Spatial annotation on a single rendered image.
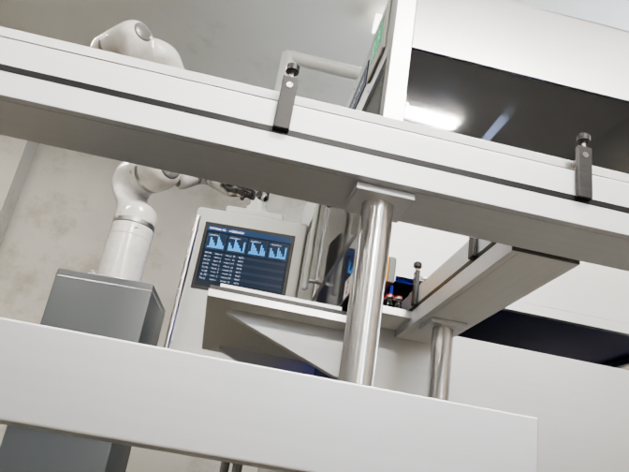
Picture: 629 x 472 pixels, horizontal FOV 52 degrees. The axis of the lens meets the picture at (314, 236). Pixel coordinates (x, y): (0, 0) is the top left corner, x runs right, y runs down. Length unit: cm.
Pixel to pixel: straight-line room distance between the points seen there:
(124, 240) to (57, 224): 382
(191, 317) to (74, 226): 297
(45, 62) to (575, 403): 154
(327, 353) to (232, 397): 98
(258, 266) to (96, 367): 199
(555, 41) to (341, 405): 182
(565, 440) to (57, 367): 139
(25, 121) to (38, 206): 473
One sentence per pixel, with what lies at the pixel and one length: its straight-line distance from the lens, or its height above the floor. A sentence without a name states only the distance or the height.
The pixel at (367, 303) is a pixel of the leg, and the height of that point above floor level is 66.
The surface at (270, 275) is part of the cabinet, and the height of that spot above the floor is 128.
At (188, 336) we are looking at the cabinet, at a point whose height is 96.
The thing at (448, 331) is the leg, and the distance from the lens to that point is 158.
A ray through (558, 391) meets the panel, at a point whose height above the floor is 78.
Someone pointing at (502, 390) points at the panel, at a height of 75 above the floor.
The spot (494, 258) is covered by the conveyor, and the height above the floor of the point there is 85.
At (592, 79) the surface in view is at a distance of 244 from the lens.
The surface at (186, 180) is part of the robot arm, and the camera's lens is 206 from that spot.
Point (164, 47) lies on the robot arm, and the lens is 212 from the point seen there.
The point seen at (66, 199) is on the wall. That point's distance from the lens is 573.
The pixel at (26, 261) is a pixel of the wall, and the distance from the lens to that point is 560.
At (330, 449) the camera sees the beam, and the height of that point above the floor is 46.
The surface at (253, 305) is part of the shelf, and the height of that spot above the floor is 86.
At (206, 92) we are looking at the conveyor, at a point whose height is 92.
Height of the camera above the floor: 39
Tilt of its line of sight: 23 degrees up
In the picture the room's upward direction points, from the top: 9 degrees clockwise
